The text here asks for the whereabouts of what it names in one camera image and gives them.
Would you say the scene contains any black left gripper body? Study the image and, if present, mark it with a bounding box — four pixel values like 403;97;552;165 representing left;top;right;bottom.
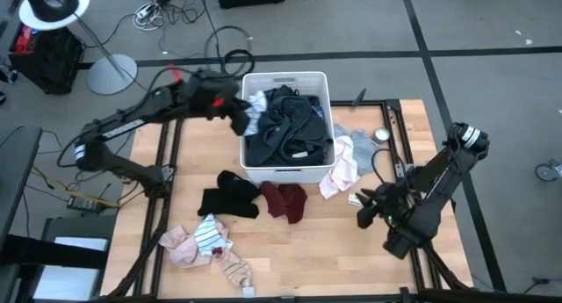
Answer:
184;69;241;120

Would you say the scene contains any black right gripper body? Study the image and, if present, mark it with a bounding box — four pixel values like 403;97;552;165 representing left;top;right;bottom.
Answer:
356;182;397;230

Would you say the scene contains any white light-blue sock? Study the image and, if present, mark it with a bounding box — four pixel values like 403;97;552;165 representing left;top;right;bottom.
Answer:
243;90;269;137

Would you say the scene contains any pale pink labelled shirt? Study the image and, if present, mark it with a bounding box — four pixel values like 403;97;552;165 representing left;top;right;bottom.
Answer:
318;134;359;200

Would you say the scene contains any grey garment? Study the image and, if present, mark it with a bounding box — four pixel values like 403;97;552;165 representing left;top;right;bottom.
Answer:
333;123;375;177

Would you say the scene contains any dark navy jacket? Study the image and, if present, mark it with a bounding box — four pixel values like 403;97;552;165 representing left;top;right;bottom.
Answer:
244;84;334;168

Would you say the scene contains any maroon garment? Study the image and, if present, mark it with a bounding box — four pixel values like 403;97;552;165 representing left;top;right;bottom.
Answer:
258;181;309;225

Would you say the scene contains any black garment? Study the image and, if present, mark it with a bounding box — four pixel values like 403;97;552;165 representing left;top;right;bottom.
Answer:
197;170;262;220

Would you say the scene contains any metal mounting plate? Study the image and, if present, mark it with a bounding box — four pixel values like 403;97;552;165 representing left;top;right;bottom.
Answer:
394;162;416;179

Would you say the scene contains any round metal tin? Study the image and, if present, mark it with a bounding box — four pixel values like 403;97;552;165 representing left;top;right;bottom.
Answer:
372;127;393;145

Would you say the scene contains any white plastic laundry basket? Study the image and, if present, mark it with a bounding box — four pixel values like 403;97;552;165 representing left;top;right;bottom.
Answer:
239;70;337;185

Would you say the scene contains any white floor stand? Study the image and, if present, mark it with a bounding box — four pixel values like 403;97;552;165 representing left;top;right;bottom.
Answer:
18;0;139;96

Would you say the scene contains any white striped maroon-toe sock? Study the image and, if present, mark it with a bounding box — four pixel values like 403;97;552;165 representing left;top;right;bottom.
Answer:
193;213;230;257

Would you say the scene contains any dusty pink garment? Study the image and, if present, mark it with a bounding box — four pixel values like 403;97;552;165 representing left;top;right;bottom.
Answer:
158;224;216;270

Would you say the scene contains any black equipment crate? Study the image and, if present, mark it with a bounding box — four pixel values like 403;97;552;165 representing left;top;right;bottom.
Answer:
8;25;86;95

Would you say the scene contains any black power brick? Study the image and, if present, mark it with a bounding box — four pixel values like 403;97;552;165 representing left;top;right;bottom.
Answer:
66;195;107;214

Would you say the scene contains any grey caster wheel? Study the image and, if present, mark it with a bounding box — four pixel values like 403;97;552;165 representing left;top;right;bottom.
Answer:
535;159;562;183

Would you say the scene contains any black looped device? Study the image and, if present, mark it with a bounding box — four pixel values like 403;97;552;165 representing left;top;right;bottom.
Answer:
19;0;81;23

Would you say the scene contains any red box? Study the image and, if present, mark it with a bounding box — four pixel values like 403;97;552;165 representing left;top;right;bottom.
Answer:
11;24;40;54

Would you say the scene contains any black desk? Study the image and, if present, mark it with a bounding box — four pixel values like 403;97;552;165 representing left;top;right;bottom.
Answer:
0;126;44;251

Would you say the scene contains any black beam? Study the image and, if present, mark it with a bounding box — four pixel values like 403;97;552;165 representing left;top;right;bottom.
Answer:
0;234;110;271

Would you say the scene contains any grey cabinet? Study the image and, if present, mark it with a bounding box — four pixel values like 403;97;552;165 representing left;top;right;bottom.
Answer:
32;214;118;303

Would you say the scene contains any right arm cable loop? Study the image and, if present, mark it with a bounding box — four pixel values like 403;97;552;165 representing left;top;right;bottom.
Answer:
371;148;406;186

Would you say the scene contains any arm cable loop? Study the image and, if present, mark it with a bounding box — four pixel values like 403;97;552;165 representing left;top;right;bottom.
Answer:
371;148;406;186
203;25;255;76

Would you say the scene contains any black coiled cable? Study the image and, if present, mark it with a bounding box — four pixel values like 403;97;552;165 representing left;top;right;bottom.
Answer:
222;48;256;82

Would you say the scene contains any left arm cable loop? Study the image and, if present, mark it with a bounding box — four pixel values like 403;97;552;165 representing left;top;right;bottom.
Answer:
203;25;255;76

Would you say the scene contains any black aluminium table frame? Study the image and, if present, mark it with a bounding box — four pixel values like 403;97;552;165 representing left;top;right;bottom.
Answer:
104;87;475;303

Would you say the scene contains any white cable bundle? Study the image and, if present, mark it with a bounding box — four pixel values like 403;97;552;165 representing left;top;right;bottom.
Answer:
133;1;167;32

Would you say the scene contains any yellow floor cable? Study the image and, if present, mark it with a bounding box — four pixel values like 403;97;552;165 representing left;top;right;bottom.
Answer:
31;164;120;207

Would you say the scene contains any black plug cable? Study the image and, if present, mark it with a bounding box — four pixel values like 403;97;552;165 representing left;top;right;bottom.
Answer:
523;276;552;295

